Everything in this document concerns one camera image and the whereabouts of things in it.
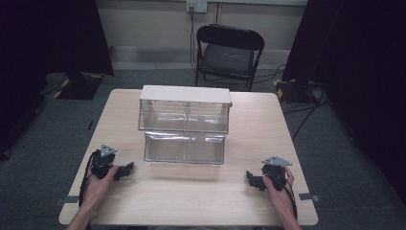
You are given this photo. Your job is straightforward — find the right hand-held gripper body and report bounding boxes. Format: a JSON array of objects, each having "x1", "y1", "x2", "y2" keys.
[{"x1": 261, "y1": 155, "x2": 293, "y2": 193}]

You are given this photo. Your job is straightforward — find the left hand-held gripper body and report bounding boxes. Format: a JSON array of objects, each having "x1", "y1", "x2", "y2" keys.
[{"x1": 90, "y1": 144, "x2": 118, "y2": 180}]

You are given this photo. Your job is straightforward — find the person's right hand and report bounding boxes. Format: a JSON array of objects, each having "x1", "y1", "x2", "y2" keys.
[{"x1": 261, "y1": 166, "x2": 299, "y2": 222}]

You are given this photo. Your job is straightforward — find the person's left hand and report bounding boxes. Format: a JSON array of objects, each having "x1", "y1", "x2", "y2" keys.
[{"x1": 82, "y1": 165, "x2": 120, "y2": 209}]

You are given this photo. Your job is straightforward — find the grey tape strip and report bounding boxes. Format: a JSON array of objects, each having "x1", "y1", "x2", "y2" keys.
[
  {"x1": 53, "y1": 195, "x2": 80, "y2": 207},
  {"x1": 298, "y1": 192, "x2": 322, "y2": 203}
]

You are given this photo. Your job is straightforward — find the clear plastic drawer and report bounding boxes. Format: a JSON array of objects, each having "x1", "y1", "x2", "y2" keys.
[{"x1": 143, "y1": 130, "x2": 227, "y2": 166}]

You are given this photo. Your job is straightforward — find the black stand base yellow tape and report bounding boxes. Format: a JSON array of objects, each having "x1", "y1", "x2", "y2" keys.
[
  {"x1": 272, "y1": 78, "x2": 321, "y2": 105},
  {"x1": 52, "y1": 72, "x2": 104, "y2": 101}
]

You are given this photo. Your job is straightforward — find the clear drawer cabinet white top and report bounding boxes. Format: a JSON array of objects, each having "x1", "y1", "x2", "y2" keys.
[{"x1": 137, "y1": 84, "x2": 233, "y2": 135}]

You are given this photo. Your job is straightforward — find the black folding chair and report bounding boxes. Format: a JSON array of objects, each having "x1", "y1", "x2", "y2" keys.
[{"x1": 193, "y1": 23, "x2": 266, "y2": 93}]

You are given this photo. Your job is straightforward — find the black curtain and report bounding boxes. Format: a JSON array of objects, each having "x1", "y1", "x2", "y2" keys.
[
  {"x1": 282, "y1": 0, "x2": 406, "y2": 205},
  {"x1": 0, "y1": 0, "x2": 115, "y2": 161}
]

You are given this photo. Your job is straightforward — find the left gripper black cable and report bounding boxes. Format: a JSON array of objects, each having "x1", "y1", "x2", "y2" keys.
[{"x1": 78, "y1": 149, "x2": 99, "y2": 209}]

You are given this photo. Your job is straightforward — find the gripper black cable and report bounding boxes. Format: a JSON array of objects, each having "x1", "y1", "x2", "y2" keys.
[
  {"x1": 78, "y1": 149, "x2": 99, "y2": 209},
  {"x1": 282, "y1": 176, "x2": 300, "y2": 222}
]

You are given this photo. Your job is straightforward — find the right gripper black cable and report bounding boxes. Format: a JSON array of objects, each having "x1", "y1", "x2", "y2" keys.
[{"x1": 282, "y1": 176, "x2": 300, "y2": 222}]

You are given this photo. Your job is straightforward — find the black floor cables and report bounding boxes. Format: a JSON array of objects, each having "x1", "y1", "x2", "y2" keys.
[{"x1": 282, "y1": 83, "x2": 330, "y2": 142}]

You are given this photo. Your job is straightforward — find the black wall cable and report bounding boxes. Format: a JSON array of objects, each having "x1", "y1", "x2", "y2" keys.
[{"x1": 189, "y1": 5, "x2": 199, "y2": 75}]

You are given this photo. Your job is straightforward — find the white wall socket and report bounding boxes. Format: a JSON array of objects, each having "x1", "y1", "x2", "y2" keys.
[{"x1": 186, "y1": 0, "x2": 209, "y2": 14}]

